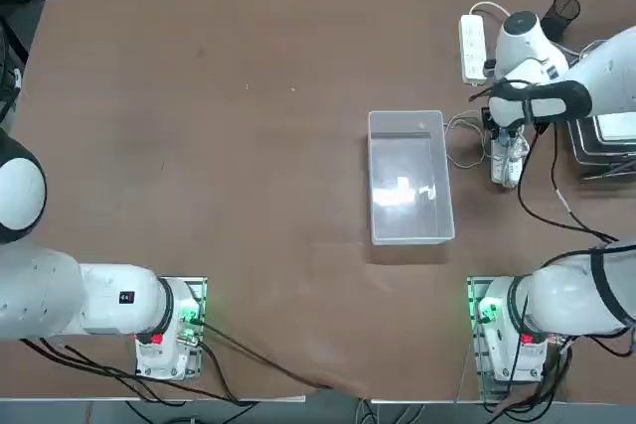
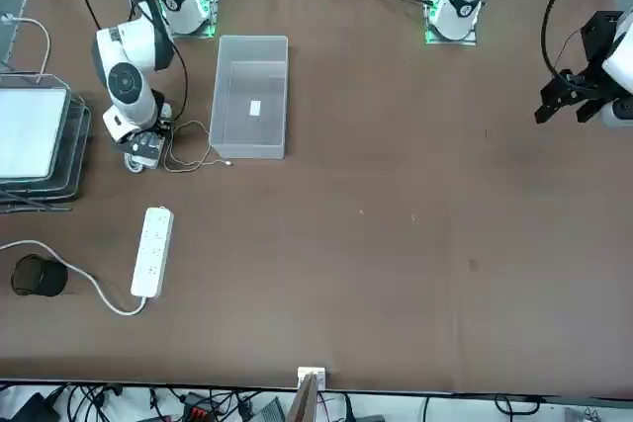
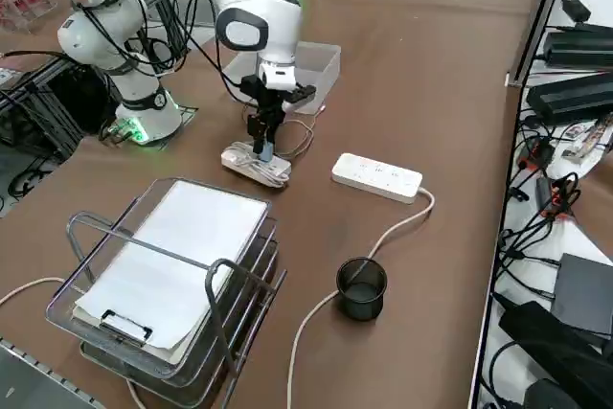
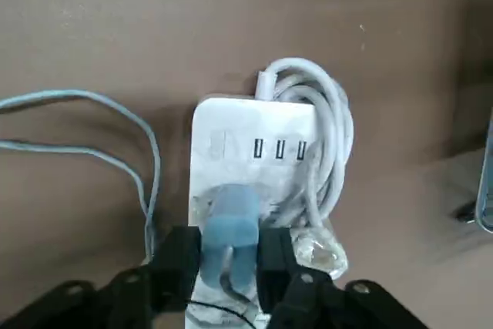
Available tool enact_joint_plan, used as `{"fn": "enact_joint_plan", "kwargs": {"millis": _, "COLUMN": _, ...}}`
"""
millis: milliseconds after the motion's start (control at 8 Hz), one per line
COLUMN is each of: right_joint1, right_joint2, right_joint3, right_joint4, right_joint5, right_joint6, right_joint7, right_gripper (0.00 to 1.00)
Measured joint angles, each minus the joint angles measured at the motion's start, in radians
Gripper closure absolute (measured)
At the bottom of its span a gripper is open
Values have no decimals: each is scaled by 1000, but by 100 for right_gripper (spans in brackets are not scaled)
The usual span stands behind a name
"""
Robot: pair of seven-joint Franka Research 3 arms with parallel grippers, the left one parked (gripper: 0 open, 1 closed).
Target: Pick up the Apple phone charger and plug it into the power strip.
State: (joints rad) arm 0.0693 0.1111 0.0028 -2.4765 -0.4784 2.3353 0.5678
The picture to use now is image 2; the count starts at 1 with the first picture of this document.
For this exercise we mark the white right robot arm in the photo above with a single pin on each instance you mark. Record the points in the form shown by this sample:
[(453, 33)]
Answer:
[(128, 91)]

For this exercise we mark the long white power strip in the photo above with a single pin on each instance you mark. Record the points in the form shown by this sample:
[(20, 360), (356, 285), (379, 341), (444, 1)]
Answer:
[(152, 254)]

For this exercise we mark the red black connector box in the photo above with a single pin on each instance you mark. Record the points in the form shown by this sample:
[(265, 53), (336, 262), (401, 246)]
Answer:
[(195, 407)]

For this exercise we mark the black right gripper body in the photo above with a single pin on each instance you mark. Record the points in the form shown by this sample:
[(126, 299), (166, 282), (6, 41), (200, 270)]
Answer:
[(146, 145)]

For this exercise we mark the black mesh pen cup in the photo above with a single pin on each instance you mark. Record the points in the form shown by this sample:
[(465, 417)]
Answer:
[(44, 278)]

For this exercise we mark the clear plastic bin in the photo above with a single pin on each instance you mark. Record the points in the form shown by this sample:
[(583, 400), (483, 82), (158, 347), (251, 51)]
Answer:
[(249, 96)]

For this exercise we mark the aluminium camera post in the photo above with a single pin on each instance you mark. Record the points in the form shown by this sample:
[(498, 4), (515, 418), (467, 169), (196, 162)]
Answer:
[(311, 392)]

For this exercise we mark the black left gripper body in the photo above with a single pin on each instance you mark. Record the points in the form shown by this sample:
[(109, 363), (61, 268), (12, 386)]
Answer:
[(601, 39)]

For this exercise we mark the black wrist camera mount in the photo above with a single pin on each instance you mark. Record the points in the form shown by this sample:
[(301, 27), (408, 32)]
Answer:
[(162, 110)]

